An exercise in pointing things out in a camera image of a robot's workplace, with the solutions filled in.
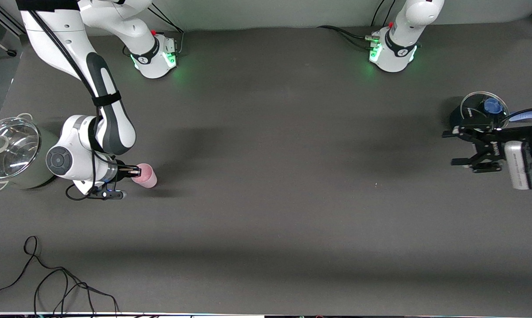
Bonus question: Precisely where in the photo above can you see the pink plastic cup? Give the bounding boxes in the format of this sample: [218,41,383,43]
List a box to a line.
[131,163,158,189]

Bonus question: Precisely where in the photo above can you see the dark blue saucepan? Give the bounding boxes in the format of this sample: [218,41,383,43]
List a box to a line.
[449,91,532,143]

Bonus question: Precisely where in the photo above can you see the glass lid with blue knob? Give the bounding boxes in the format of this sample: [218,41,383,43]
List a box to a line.
[460,91,510,129]

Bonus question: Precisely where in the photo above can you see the pale green cooking pot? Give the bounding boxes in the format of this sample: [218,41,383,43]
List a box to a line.
[0,113,65,191]

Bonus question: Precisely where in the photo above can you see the glass lid with beige knob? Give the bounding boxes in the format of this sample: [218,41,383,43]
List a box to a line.
[0,117,42,181]

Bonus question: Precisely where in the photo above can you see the dark grey table mat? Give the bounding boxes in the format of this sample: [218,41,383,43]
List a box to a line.
[0,18,532,315]

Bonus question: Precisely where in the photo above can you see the thin black loose cable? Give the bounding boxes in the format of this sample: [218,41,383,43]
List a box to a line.
[0,235,120,316]

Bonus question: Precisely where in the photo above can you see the right arm black wrist cable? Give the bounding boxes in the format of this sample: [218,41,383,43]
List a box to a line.
[27,9,129,200]

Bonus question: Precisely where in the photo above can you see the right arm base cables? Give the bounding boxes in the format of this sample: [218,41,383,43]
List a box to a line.
[122,2,185,58]

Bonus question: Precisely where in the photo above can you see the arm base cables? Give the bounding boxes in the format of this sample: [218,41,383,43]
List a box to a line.
[317,9,397,51]
[122,2,185,58]

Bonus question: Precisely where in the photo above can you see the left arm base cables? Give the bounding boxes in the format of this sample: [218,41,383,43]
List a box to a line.
[317,9,397,51]

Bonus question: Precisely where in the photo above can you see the aluminium frame rail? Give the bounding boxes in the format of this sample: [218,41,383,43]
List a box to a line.
[0,7,26,36]

